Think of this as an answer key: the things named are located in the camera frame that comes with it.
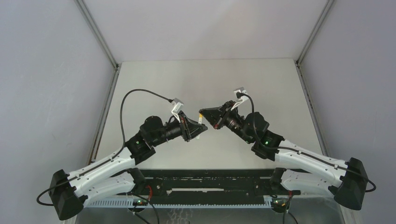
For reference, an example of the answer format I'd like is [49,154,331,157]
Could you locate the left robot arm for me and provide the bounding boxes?
[49,112,208,221]

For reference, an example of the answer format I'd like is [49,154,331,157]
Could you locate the white slotted cable duct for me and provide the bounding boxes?
[86,197,279,209]

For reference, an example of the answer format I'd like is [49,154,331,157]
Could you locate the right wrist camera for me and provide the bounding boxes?
[231,87,248,110]

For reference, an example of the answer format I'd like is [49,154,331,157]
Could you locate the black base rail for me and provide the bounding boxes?
[128,168,289,206]

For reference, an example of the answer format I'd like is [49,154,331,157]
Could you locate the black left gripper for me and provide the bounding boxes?
[151,110,206,147]

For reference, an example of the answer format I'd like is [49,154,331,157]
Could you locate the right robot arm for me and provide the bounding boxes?
[199,101,368,210]

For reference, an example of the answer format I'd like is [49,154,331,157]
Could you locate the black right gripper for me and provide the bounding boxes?
[199,102,252,145]

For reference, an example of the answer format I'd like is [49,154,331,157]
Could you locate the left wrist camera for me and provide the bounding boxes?
[171,98,184,123]

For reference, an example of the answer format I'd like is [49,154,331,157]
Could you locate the left black camera cable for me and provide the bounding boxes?
[36,89,174,207]

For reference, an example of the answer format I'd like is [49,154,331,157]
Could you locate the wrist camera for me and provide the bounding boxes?
[231,87,248,110]
[171,98,184,123]

